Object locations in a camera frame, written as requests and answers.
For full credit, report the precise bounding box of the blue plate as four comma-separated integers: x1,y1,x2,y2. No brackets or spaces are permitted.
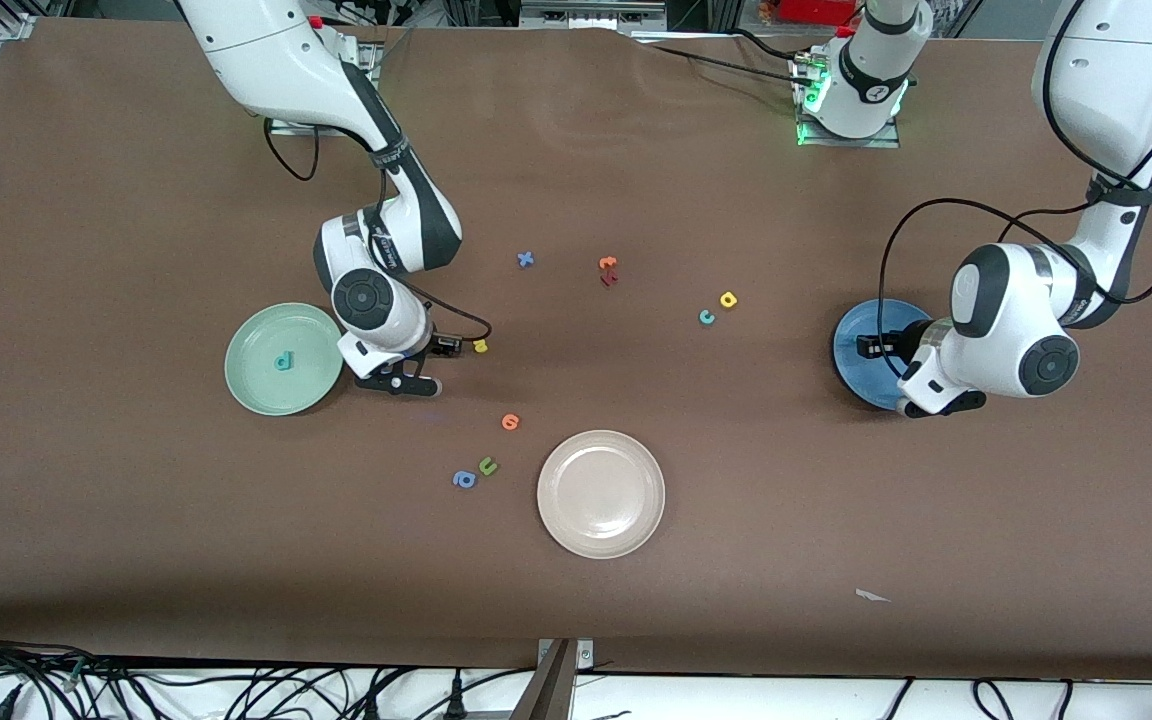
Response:
832,298,939,412

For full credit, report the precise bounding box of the pale green plate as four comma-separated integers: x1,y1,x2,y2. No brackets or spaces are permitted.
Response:
224,302,346,417

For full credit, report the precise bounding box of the brown paper table cover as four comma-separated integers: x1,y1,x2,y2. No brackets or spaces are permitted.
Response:
0,18,1152,683

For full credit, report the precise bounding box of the beige plate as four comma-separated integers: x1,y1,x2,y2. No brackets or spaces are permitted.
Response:
536,429,667,560

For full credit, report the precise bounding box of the red box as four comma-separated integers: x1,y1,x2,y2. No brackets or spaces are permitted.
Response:
774,0,859,26

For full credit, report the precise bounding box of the grey metal box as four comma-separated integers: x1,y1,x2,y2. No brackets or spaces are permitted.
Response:
519,0,669,33

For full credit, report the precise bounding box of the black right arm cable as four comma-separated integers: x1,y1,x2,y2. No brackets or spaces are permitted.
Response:
264,118,494,346

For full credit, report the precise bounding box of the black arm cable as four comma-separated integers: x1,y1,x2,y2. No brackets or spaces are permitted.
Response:
264,118,494,346
878,0,1152,381

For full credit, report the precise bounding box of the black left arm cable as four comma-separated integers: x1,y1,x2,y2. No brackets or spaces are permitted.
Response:
878,0,1152,381

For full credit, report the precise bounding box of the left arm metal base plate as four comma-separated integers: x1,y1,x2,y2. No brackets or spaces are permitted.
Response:
796,55,902,149

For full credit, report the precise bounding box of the long black table cable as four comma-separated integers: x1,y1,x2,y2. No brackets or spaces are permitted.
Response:
651,44,807,77

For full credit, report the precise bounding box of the short black table cable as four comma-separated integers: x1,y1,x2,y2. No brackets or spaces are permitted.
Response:
731,28,812,59

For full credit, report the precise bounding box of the grey metal beam with bracket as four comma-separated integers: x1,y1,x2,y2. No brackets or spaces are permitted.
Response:
511,638,597,720

